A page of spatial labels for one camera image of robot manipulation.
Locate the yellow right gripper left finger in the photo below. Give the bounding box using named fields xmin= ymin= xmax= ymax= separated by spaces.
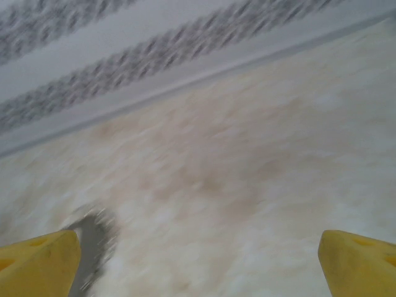
xmin=0 ymin=229 xmax=82 ymax=297

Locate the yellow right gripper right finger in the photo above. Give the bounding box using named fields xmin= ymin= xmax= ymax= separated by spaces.
xmin=318 ymin=229 xmax=396 ymax=297

